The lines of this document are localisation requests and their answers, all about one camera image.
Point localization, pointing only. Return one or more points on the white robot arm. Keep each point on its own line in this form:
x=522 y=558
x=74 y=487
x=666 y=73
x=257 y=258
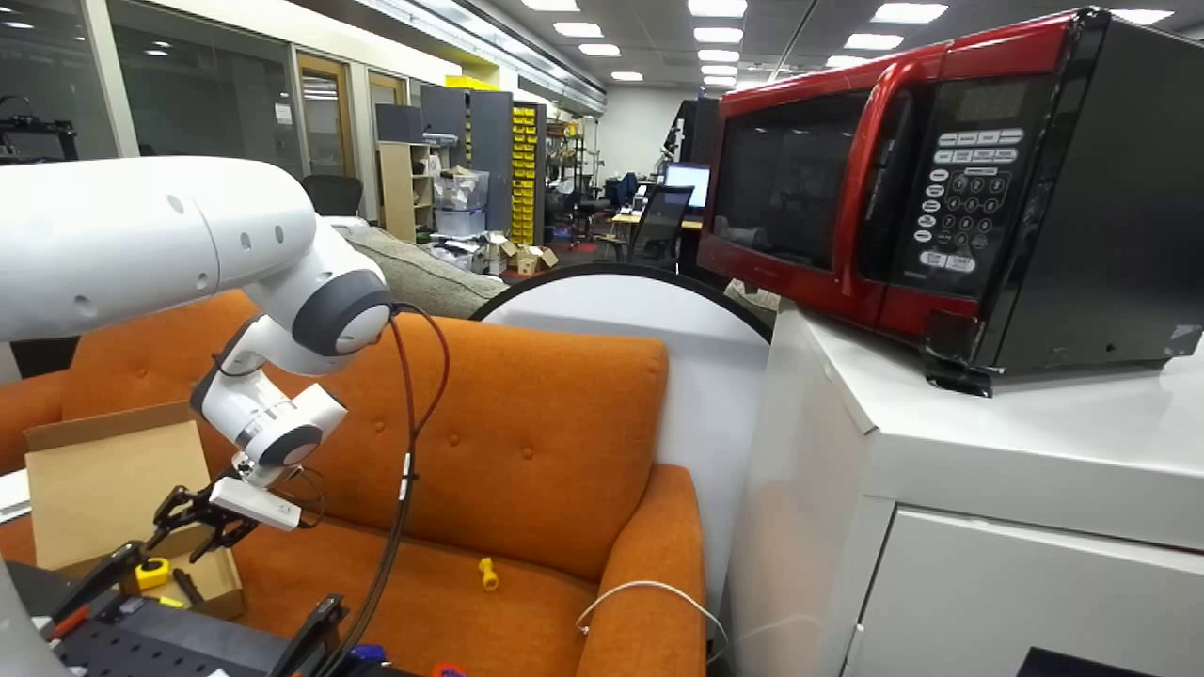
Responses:
x=119 y=238

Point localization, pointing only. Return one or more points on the grey cushion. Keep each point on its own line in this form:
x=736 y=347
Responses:
x=419 y=277

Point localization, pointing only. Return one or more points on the small yellow dumbbell toy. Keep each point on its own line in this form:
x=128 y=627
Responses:
x=487 y=572

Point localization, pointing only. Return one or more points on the white cabinet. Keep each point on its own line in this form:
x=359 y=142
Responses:
x=893 y=529

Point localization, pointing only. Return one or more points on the open cardboard box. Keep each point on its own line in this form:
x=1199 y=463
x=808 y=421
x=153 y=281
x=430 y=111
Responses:
x=100 y=479

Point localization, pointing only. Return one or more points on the red microwave oven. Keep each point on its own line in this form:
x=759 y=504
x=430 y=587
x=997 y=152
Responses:
x=1012 y=201

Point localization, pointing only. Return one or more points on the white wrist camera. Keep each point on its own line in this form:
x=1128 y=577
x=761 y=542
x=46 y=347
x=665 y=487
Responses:
x=253 y=504

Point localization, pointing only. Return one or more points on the orange fabric sofa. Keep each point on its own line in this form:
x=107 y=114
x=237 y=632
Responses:
x=534 y=449

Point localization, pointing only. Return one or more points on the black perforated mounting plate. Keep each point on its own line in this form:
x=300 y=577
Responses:
x=137 y=637

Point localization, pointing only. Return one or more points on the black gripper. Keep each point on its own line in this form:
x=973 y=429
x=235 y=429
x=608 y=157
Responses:
x=198 y=510

